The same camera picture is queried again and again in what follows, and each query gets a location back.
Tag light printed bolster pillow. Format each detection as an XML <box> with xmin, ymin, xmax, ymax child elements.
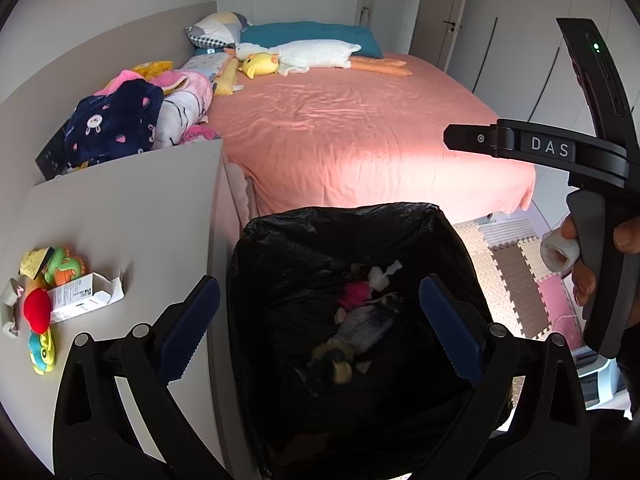
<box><xmin>180</xmin><ymin>52</ymin><xmax>236</xmax><ymax>82</ymax></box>

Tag beige door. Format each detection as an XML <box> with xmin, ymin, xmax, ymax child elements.
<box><xmin>407</xmin><ymin>0</ymin><xmax>473</xmax><ymax>75</ymax></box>

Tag white plastic object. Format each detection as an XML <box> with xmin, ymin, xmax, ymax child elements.
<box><xmin>572</xmin><ymin>344</ymin><xmax>632</xmax><ymax>412</ymax></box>

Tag black bag lined trash bin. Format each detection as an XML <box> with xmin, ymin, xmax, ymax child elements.
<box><xmin>226</xmin><ymin>202</ymin><xmax>516</xmax><ymax>480</ymax></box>

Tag grey crumpled wrapper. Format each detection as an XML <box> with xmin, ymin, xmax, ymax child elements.
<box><xmin>335</xmin><ymin>300</ymin><xmax>402</xmax><ymax>356</ymax></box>

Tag patchwork checked pillow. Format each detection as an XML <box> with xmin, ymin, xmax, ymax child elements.
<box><xmin>186</xmin><ymin>12</ymin><xmax>253</xmax><ymax>51</ymax></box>

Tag navy bunny print blanket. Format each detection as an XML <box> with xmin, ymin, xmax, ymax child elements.
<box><xmin>62</xmin><ymin>80</ymin><xmax>165</xmax><ymax>168</ymax></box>

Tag yellow plush toy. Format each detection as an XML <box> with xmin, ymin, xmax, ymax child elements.
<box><xmin>131</xmin><ymin>60</ymin><xmax>174</xmax><ymax>79</ymax></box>

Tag white crumpled tissue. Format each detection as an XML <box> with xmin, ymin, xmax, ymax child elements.
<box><xmin>367</xmin><ymin>260</ymin><xmax>404</xmax><ymax>289</ymax></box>

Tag white goose plush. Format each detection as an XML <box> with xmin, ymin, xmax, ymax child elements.
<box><xmin>223</xmin><ymin>40</ymin><xmax>413</xmax><ymax>79</ymax></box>

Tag yellow duck plush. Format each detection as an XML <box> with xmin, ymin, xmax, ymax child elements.
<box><xmin>238</xmin><ymin>52</ymin><xmax>280</xmax><ymax>79</ymax></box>

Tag white torn cardboard box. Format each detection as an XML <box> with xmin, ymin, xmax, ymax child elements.
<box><xmin>47</xmin><ymin>271</ymin><xmax>125</xmax><ymax>323</ymax></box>

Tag red round toy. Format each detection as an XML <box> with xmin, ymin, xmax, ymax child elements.
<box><xmin>22</xmin><ymin>290</ymin><xmax>53</xmax><ymax>334</ymax></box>

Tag pink crumpled cloth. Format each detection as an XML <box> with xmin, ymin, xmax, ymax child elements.
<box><xmin>339</xmin><ymin>282</ymin><xmax>374</xmax><ymax>311</ymax></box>

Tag teal yellow plastic toy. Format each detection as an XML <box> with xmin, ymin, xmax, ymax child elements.
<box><xmin>27</xmin><ymin>330</ymin><xmax>56</xmax><ymax>376</ymax></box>

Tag white wardrobe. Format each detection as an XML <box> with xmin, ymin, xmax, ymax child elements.
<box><xmin>446</xmin><ymin>0</ymin><xmax>603</xmax><ymax>201</ymax></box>

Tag yellow paper packet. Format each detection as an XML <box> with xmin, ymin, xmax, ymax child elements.
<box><xmin>19</xmin><ymin>247</ymin><xmax>57</xmax><ymax>279</ymax></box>

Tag teal pillow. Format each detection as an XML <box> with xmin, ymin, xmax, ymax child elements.
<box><xmin>240</xmin><ymin>21</ymin><xmax>385</xmax><ymax>59</ymax></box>

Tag white printed blanket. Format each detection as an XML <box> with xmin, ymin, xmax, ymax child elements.
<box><xmin>152</xmin><ymin>92</ymin><xmax>212</xmax><ymax>149</ymax></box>

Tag foam puzzle floor mat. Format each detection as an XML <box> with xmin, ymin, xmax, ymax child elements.
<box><xmin>452</xmin><ymin>217</ymin><xmax>589</xmax><ymax>341</ymax></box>

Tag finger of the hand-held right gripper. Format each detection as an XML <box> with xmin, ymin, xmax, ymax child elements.
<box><xmin>443</xmin><ymin>124</ymin><xmax>516</xmax><ymax>160</ymax></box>

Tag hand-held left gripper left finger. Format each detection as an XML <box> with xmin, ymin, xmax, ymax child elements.
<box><xmin>52</xmin><ymin>275</ymin><xmax>251</xmax><ymax>480</ymax></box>

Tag black wall outlet panel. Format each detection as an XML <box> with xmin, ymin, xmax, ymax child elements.
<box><xmin>35</xmin><ymin>127</ymin><xmax>72</xmax><ymax>181</ymax></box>

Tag yellow corn plush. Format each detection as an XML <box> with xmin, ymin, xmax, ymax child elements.
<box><xmin>214</xmin><ymin>57</ymin><xmax>246</xmax><ymax>97</ymax></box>

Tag pink fluffy blanket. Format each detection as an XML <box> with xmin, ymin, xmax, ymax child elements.
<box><xmin>96</xmin><ymin>70</ymin><xmax>214</xmax><ymax>107</ymax></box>

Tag person's right hand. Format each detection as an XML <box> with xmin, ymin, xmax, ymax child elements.
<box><xmin>540</xmin><ymin>214</ymin><xmax>640</xmax><ymax>307</ymax></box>

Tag bed with pink sheet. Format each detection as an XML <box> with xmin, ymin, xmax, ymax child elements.
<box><xmin>205</xmin><ymin>52</ymin><xmax>537</xmax><ymax>221</ymax></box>

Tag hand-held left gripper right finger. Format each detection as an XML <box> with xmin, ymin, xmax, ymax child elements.
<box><xmin>407</xmin><ymin>274</ymin><xmax>591</xmax><ymax>480</ymax></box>

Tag white bedside cabinet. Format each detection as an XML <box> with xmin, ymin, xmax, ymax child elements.
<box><xmin>0</xmin><ymin>139</ymin><xmax>257</xmax><ymax>476</ymax></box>

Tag green orange plastic toy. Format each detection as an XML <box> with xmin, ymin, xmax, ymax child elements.
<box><xmin>44</xmin><ymin>245</ymin><xmax>90</xmax><ymax>286</ymax></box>

